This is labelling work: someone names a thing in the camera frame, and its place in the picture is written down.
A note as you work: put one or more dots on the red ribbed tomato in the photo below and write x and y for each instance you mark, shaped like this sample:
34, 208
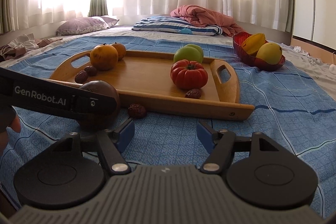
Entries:
188, 75

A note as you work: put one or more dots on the small orange fruit behind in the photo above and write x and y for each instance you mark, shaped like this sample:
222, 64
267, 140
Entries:
121, 50

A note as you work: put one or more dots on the pink crumpled blanket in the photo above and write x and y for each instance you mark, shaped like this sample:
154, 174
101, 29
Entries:
202, 17

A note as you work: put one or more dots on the dark purple tomato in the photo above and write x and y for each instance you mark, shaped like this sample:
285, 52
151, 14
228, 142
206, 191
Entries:
106, 119

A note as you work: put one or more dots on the yellow starfruit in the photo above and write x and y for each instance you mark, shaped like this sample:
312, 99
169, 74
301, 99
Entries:
253, 43

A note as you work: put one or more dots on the purple pillow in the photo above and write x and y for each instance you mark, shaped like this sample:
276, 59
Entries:
84, 25

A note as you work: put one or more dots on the yellow mango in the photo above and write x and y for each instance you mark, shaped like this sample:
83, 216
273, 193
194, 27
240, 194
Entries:
271, 53

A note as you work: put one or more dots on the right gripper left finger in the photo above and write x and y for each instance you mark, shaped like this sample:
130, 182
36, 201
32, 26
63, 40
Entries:
111, 144

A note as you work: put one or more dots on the blue white striped pillow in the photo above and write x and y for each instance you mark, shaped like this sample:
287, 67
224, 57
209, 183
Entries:
175, 25

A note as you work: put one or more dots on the blue checked bed sheet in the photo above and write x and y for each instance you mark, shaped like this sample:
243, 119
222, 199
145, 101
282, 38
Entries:
290, 107

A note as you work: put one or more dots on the pink white clothes pile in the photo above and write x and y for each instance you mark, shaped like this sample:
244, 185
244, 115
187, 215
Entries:
22, 44

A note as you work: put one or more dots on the large orange fruit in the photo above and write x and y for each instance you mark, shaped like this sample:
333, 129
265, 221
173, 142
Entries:
104, 57

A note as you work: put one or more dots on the dried red date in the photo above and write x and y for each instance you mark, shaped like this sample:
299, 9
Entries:
90, 70
81, 77
194, 94
136, 111

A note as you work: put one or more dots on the green apple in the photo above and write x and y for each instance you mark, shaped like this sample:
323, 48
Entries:
197, 47
187, 53

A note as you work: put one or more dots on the front green apple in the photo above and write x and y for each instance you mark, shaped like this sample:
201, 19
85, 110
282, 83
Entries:
187, 53

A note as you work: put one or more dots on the rear green apple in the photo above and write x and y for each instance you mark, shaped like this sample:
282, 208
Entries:
197, 47

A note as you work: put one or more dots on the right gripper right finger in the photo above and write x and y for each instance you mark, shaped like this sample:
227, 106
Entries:
219, 145

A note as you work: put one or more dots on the white crumpled cloth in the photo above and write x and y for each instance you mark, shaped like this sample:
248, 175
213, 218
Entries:
296, 49

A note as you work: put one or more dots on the red glass fruit bowl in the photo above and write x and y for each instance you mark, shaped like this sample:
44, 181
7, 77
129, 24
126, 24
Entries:
251, 60

